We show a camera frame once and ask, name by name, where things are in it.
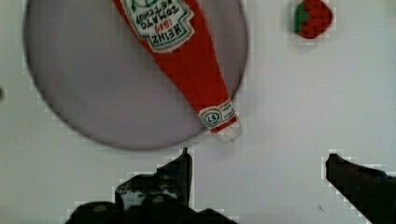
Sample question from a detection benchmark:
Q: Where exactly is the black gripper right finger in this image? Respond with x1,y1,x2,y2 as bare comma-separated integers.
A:
325,153,396,224

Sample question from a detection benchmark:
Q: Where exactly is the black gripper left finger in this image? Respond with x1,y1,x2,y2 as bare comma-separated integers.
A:
64,148,237,224

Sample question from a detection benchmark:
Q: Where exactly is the red plush ketchup bottle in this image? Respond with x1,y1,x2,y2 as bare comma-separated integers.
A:
112,0,242,142

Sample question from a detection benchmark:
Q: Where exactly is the grey round plate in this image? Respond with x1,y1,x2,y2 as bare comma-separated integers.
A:
23,0,248,150

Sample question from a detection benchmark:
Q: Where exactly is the red plush strawberry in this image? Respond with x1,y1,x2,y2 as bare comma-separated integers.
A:
293,0,333,39

